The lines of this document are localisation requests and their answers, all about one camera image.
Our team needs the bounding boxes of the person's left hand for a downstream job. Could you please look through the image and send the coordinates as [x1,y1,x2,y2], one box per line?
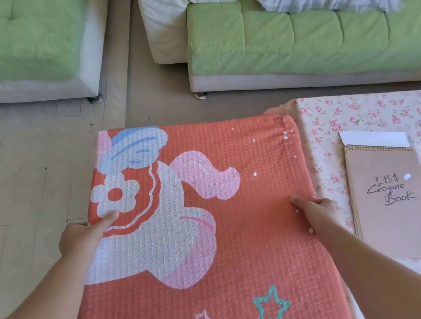
[54,209,127,267]

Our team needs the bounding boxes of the person's right hand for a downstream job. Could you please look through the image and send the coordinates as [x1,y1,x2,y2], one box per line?
[289,187,344,240]

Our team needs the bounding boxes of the brown spiral sketchbook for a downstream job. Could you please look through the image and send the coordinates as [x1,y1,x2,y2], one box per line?
[337,117,421,274]

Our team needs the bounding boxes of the orange cartoon tablecloth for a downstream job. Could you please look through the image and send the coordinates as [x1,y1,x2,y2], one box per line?
[30,94,355,319]

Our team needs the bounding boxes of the person's right forearm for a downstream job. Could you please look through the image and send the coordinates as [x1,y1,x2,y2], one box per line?
[314,206,421,319]

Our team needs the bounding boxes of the green cushioned white sofa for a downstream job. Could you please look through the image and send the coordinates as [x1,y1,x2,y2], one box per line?
[135,0,421,129]

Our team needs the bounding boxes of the green seated side sofa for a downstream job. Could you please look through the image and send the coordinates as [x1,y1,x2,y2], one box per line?
[0,0,131,121]

